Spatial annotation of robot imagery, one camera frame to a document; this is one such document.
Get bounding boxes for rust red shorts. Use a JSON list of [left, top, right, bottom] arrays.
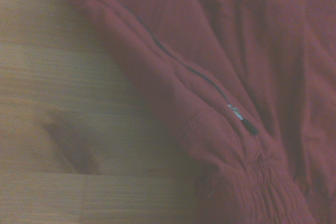
[[44, 0, 336, 224]]

